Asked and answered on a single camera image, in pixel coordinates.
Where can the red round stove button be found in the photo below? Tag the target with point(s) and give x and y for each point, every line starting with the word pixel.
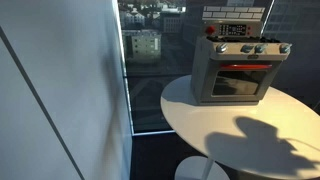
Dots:
pixel 210 30

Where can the grey toy stove oven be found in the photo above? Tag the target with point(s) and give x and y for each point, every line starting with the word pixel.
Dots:
pixel 233 63

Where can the red oven door handle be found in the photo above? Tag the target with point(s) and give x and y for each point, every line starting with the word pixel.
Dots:
pixel 244 66

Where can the white table pedestal base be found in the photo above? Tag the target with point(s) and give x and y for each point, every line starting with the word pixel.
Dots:
pixel 199 168

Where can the round white table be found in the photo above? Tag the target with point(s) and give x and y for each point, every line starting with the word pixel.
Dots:
pixel 278 138

